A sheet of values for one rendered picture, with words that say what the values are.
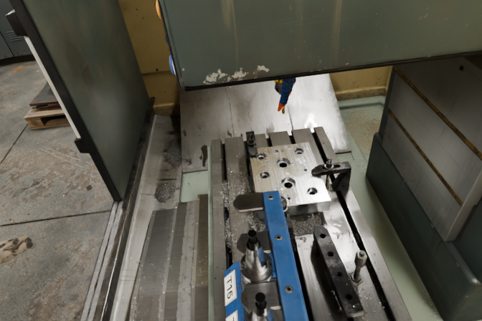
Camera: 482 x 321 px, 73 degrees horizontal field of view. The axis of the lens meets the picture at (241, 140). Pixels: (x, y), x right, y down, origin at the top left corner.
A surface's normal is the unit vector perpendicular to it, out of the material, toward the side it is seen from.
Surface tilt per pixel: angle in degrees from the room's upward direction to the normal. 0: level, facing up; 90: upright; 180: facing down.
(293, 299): 0
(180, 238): 8
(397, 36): 90
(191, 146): 24
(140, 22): 90
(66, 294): 0
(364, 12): 90
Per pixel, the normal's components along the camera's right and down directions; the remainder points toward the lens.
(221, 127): -0.05, -0.45
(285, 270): -0.10, -0.77
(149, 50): 0.08, 0.63
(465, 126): -0.99, 0.10
